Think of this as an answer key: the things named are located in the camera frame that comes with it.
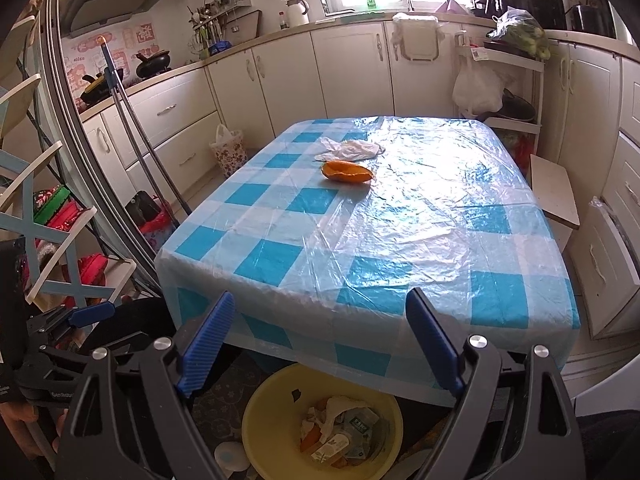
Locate black pan yellow rim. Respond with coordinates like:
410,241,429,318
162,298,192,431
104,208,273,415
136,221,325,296
80,74,126,108

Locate bag of green vegetables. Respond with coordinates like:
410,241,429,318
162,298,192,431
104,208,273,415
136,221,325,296
485,7,551,58

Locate orange peel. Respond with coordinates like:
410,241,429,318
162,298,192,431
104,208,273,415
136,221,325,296
320,160,376,184

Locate red patterned bag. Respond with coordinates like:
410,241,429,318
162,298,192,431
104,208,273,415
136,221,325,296
500,132,536,171

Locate person's left hand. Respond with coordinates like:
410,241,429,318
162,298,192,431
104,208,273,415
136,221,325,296
0,402,68,461

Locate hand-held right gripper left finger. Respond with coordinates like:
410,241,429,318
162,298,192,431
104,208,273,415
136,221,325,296
54,290,236,480

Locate white base cabinets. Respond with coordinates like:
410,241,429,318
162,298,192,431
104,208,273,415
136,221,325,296
80,15,551,211

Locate white hanging door bin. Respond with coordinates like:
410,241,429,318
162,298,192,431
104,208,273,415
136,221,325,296
391,12,446,66

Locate black range hood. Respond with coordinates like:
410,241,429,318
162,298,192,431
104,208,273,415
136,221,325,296
59,0,188,38

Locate crumpled white tissue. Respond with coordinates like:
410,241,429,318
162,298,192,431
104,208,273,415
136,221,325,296
314,136,386,162

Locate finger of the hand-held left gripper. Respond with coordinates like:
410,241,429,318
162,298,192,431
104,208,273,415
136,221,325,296
26,301,118,348
105,328,176,362

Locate black rice cooker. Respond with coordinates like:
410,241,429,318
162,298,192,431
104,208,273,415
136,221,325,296
570,4,608,36

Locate floral shopping bag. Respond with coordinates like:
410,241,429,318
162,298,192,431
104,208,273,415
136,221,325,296
209,124,249,178

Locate white stool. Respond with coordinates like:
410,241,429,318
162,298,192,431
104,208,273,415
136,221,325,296
529,154,581,256

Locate white trolley rack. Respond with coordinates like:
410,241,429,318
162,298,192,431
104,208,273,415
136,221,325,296
454,30,546,171

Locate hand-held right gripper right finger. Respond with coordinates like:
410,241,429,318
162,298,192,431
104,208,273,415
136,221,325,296
405,287,586,480

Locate dark cutting board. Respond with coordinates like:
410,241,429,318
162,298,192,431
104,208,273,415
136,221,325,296
227,9,262,42

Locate black red bag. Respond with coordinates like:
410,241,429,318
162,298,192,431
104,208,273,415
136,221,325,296
125,190,178,253

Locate white plastic bag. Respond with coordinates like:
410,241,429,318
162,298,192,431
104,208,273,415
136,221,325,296
452,57,506,113

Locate grey sliding door frame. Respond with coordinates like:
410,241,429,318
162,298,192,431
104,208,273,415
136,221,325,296
42,0,171,301

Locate white green printed carton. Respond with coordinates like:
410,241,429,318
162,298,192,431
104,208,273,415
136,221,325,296
310,432,351,466

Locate white tissue in bin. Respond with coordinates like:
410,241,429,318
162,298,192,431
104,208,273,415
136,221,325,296
305,395,371,436

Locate black cooking pot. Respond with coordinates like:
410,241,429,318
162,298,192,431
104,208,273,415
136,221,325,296
500,89,537,123

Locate blue checked plastic tablecloth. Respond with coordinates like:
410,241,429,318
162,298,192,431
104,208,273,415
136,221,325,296
154,116,582,408

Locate wall utensil rack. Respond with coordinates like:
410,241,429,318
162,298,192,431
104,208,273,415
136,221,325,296
186,0,251,58

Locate yellow plastic bin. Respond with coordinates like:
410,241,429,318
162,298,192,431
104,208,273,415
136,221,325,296
241,362,405,480

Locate pink wall stickers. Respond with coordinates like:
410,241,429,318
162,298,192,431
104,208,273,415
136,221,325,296
62,20,156,93

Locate wooden blue folding shelf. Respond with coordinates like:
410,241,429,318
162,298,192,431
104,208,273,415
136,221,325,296
0,15,138,311

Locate blue handled mop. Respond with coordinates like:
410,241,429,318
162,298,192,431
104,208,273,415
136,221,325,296
97,35,193,218

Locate red green fabric pile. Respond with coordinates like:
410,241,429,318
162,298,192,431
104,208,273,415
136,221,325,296
22,185,108,291

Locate white round lid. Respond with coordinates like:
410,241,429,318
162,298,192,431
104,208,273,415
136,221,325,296
214,441,249,473

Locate white electric kettle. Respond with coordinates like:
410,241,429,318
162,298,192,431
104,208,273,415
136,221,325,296
286,0,311,27

